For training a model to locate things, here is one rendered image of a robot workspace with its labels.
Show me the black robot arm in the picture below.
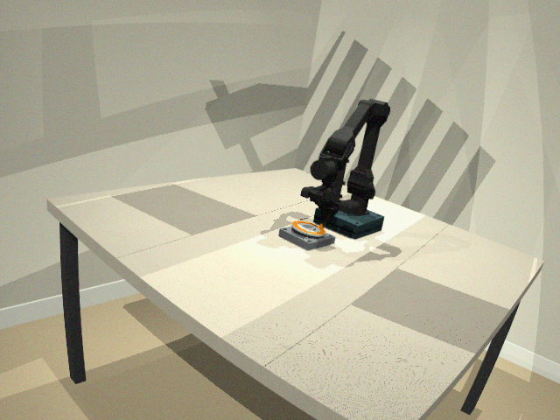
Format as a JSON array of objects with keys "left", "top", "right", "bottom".
[{"left": 309, "top": 98, "right": 390, "bottom": 216}]

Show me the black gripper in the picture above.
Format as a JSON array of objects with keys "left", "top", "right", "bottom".
[{"left": 300, "top": 178, "right": 361, "bottom": 227}]

